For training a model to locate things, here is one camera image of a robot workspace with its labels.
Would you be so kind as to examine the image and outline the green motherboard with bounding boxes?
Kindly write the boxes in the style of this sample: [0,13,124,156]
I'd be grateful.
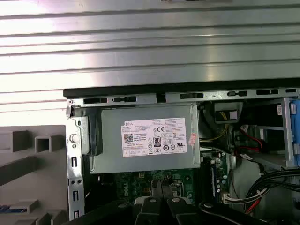
[93,152,232,211]

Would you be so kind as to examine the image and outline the black empty RAM slot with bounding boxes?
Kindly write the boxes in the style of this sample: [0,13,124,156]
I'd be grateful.
[201,157,211,204]

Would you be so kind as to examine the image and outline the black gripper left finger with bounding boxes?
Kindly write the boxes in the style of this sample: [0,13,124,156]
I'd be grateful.
[63,180,165,225]

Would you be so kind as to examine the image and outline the black PC case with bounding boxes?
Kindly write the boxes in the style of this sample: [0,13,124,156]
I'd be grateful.
[62,82,300,225]

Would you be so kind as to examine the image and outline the black wire bundle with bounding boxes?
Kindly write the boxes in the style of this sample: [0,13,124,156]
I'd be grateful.
[243,168,300,215]

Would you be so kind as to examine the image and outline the grey parts rack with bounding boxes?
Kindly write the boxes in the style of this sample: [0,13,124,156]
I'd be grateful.
[0,125,68,225]

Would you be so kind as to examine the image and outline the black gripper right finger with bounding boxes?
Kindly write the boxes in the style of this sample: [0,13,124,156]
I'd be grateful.
[162,180,268,225]

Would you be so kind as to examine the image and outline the blue drive carrier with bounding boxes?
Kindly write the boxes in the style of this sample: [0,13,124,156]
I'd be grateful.
[288,100,300,167]

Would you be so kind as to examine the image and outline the black CPU socket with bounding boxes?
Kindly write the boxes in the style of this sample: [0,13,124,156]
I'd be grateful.
[150,179,189,199]

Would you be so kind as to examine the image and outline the grey power supply unit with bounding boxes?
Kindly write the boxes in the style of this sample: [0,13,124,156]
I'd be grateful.
[90,104,202,174]

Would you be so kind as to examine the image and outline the grey metal drive cage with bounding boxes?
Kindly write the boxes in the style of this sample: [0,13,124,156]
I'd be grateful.
[234,96,300,172]

